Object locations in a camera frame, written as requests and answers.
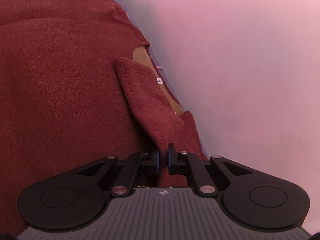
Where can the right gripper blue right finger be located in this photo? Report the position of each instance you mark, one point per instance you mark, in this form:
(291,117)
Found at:
(192,167)

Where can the red knit sweater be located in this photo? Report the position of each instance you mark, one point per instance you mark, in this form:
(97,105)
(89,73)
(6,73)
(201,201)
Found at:
(72,92)

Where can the purple plaid bed sheet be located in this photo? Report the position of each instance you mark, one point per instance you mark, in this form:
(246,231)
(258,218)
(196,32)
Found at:
(161,77)

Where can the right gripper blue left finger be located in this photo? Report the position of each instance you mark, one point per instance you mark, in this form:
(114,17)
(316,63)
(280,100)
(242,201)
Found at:
(138,170)

